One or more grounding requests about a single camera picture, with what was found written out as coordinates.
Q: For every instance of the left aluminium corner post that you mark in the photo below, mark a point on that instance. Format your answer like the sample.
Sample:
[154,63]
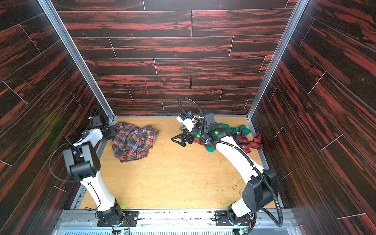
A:
[54,18]

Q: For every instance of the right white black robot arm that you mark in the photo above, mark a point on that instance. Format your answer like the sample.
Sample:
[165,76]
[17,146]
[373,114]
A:
[260,193]

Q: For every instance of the front aluminium rail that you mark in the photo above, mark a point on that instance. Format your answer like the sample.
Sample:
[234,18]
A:
[175,222]

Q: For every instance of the green cloth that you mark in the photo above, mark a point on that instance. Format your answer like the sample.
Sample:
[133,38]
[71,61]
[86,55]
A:
[233,129]

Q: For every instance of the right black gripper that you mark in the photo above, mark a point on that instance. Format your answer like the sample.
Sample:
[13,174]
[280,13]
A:
[188,136]

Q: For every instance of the red black plaid shirt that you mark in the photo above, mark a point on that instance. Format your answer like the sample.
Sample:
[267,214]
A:
[244,143]

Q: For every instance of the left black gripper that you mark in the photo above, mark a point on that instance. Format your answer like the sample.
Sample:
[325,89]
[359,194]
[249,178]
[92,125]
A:
[108,131]

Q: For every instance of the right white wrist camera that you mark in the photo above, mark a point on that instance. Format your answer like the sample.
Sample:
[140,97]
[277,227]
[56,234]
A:
[188,122]

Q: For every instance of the aluminium corner post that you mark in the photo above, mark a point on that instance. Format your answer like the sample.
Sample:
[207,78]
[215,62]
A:
[54,18]
[286,36]

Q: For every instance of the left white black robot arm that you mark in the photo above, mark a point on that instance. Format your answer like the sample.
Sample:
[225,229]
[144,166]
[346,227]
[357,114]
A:
[83,165]

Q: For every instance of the grey red plaid shirt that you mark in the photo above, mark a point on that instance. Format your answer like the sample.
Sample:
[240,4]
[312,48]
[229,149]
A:
[130,142]

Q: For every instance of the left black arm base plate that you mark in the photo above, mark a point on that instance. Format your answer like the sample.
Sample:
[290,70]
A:
[127,219]

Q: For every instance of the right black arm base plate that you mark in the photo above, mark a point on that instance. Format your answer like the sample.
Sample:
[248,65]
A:
[228,218]

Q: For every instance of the right aluminium corner post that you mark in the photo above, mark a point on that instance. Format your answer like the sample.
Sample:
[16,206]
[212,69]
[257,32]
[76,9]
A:
[286,36]

